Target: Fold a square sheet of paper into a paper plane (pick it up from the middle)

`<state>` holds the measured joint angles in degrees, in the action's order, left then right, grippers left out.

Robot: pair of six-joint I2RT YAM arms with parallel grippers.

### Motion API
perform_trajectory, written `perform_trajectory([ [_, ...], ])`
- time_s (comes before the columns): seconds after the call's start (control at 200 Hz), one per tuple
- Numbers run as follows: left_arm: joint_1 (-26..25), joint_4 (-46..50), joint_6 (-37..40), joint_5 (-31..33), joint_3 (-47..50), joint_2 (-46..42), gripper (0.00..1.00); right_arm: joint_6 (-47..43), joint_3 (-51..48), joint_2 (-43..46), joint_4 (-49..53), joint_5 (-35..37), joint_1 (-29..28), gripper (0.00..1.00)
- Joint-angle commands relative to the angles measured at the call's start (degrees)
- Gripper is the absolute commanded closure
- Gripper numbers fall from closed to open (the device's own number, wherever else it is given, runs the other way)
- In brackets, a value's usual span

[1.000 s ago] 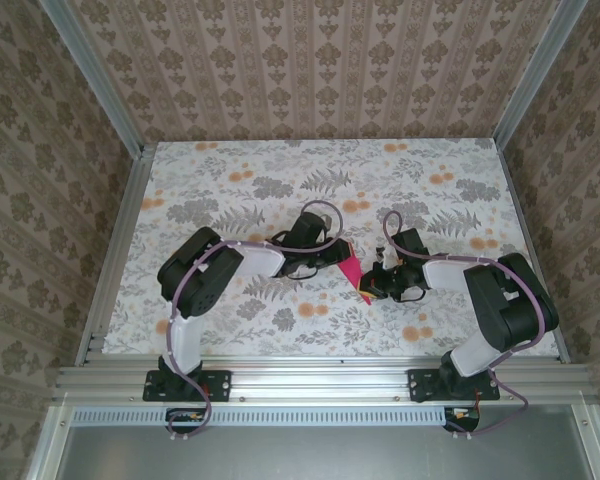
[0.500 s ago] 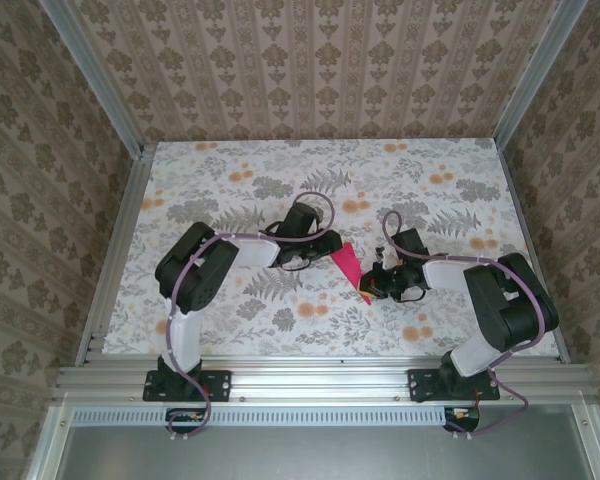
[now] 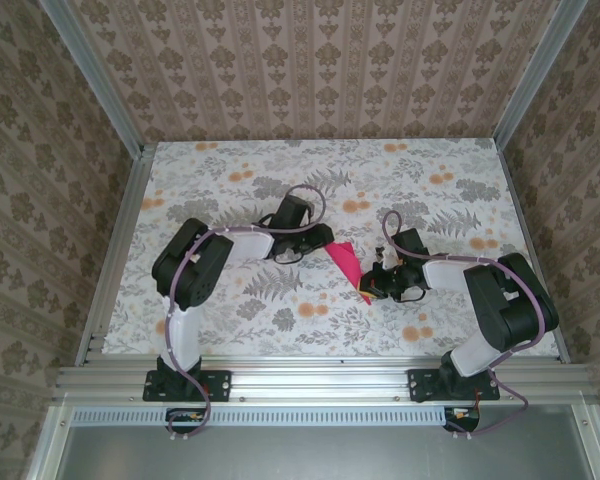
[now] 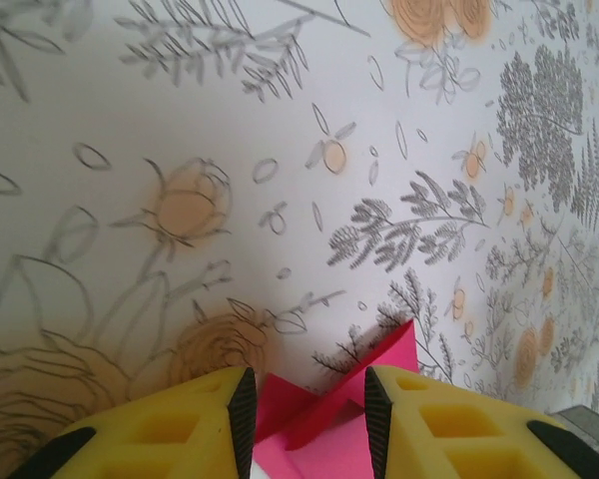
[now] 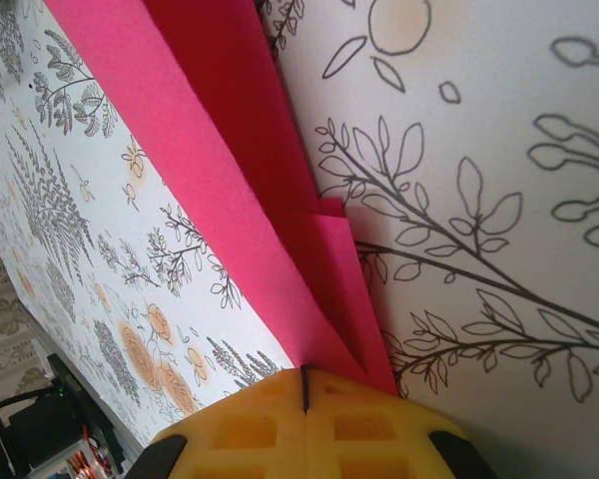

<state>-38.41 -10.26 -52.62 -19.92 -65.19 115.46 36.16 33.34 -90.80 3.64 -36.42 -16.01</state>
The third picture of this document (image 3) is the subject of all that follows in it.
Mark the aluminium table side rail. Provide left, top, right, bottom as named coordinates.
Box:
left=77, top=143, right=157, bottom=369
left=497, top=142, right=572, bottom=365

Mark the aluminium frame post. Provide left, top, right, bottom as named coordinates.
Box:
left=43, top=0, right=149, bottom=157
left=494, top=0, right=580, bottom=146

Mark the long aluminium base rail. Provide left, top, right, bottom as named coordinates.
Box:
left=54, top=357, right=595, bottom=404

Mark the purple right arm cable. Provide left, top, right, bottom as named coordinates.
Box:
left=382, top=209, right=550, bottom=441

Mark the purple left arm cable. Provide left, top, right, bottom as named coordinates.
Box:
left=163, top=183, right=327, bottom=444

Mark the slotted grey cable duct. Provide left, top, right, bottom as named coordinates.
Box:
left=72, top=408, right=474, bottom=426

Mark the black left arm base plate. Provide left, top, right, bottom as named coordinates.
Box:
left=142, top=368, right=233, bottom=403

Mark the small black controller board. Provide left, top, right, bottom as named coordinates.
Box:
left=443, top=407, right=482, bottom=434
left=165, top=407, right=205, bottom=435

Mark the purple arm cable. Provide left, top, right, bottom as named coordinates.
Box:
left=163, top=183, right=327, bottom=444
left=382, top=209, right=550, bottom=441

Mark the grey metal panel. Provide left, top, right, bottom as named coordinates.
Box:
left=62, top=424, right=597, bottom=480

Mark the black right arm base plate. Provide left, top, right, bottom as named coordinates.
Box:
left=408, top=368, right=501, bottom=404

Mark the pink square paper sheet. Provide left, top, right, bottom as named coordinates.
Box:
left=324, top=241, right=376, bottom=305

